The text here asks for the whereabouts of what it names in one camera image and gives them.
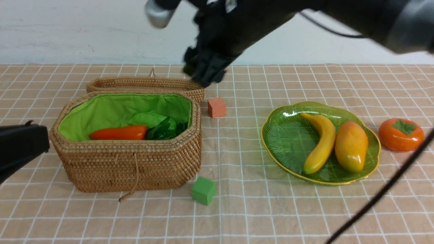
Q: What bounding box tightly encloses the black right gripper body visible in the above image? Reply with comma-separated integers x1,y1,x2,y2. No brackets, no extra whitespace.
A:
183,0,295,88

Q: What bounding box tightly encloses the green toy bitter gourd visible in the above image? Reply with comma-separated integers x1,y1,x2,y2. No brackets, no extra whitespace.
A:
126,112,177,130

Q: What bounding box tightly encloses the orange toy carrot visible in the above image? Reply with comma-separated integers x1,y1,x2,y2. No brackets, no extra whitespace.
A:
89,117,189,141

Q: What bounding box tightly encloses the yellow toy banana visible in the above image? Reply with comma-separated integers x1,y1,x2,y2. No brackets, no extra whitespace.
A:
300,113,336,175

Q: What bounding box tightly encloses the orange yellow toy mango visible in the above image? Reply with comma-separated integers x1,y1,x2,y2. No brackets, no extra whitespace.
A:
334,121,368,174

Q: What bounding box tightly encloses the orange toy persimmon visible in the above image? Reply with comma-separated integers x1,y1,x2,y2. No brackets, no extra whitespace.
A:
378,118,425,153

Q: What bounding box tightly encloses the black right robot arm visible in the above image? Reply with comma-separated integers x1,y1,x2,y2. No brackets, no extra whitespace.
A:
183,0,434,88

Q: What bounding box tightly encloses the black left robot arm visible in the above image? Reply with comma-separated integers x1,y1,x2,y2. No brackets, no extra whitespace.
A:
0,120,50,184

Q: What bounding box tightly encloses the orange foam cube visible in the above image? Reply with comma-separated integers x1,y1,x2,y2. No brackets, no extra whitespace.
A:
208,97,226,119

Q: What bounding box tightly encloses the woven wicker basket lid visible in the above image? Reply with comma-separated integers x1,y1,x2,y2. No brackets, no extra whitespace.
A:
86,68,205,103

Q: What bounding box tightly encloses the green glass leaf plate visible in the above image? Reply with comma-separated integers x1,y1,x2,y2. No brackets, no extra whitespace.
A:
261,101,381,186

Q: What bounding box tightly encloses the green foam cube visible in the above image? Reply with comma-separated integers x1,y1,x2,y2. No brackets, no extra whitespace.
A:
191,176,216,206

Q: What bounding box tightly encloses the woven wicker basket green lining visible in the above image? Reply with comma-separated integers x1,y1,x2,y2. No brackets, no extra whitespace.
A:
49,90,202,192

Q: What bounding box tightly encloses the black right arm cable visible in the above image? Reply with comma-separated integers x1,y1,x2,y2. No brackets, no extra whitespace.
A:
298,10,434,244

